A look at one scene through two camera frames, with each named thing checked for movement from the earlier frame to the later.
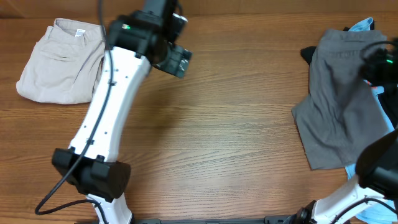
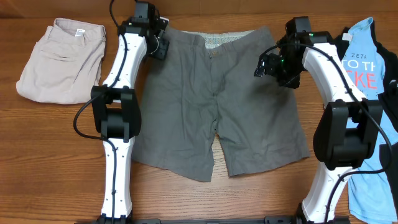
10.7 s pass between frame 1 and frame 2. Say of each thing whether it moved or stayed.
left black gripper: moved
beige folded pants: stayed
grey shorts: moved
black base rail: stayed
